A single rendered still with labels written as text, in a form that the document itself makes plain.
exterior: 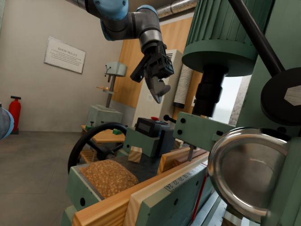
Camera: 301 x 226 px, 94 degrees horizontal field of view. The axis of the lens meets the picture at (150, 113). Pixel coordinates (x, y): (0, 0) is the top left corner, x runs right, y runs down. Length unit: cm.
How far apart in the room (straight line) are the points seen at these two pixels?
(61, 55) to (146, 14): 272
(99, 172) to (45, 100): 299
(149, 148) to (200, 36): 34
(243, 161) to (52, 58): 316
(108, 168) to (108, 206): 11
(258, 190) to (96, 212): 20
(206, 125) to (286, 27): 21
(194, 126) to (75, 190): 28
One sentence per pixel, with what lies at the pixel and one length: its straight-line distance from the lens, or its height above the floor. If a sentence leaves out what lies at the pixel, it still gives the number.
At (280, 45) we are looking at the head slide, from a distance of 33.
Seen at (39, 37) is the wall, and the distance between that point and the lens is 324.
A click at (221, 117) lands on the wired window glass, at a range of 188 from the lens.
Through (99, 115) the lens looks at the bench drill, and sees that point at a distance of 253.
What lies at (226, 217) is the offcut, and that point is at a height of 84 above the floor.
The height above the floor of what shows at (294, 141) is 107.
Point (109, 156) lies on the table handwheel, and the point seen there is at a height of 82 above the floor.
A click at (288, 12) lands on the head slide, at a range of 35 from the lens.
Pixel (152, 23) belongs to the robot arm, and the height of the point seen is 135.
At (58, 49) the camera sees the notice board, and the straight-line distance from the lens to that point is 324.
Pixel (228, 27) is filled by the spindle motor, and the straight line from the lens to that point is 35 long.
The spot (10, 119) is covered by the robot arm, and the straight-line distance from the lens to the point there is 86.
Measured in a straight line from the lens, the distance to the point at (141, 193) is 23.
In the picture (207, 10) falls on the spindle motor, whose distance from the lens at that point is 38.
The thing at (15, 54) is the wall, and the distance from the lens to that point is 319.
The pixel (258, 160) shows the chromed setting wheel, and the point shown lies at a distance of 23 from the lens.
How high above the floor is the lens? 108
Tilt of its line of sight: 5 degrees down
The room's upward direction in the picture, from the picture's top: 14 degrees clockwise
